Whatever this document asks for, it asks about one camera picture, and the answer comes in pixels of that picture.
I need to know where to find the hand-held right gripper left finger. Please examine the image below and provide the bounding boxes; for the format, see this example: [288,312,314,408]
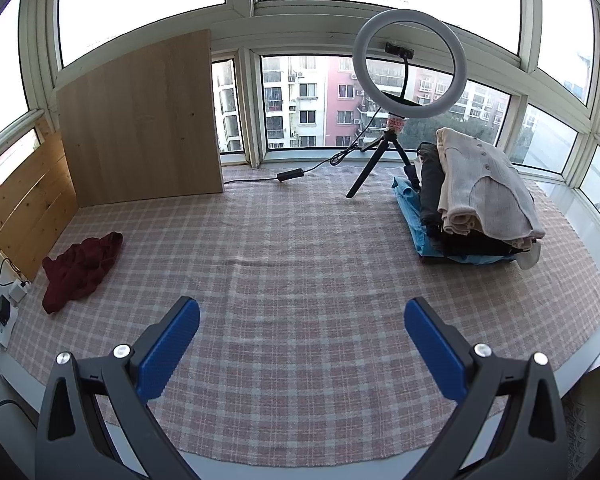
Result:
[35,296,201,480]

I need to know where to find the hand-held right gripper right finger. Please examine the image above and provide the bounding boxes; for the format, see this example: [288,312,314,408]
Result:
[403,296,571,480]

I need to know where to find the dark red shirt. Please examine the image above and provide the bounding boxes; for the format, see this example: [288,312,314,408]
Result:
[42,231,124,315]

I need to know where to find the stack of folded clothes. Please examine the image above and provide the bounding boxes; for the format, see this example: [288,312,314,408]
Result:
[435,127,547,241]

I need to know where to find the translucent white plastic object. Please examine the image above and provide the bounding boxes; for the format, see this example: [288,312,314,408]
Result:
[515,242,538,271]

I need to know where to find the blue folded garment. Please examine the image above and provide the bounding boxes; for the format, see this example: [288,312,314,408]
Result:
[391,176,518,266]

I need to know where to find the pink plaid blanket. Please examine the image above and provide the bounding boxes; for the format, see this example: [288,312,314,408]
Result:
[5,162,600,466]

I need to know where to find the white power strip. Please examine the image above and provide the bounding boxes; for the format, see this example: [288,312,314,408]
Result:
[0,280,28,348]

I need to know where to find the pine wood panel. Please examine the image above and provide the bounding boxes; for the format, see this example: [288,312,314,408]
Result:
[0,117,79,282]

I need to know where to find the black mini tripod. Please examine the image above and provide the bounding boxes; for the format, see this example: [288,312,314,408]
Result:
[346,102,421,199]

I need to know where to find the light wooden board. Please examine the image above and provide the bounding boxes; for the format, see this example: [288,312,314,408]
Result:
[56,29,225,209]

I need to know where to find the apartment buildings outside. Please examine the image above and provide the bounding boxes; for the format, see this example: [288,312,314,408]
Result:
[212,55,511,153]

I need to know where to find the black gooseneck phone clamp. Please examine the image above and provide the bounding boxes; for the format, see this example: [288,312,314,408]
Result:
[384,41,416,103]

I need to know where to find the black cable with inline switch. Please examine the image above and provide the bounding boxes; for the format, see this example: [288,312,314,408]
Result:
[222,107,388,184]

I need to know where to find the white ring light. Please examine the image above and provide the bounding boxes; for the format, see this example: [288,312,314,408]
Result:
[352,8,468,106]

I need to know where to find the white window frame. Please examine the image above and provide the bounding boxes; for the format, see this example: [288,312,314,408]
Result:
[0,0,600,233]

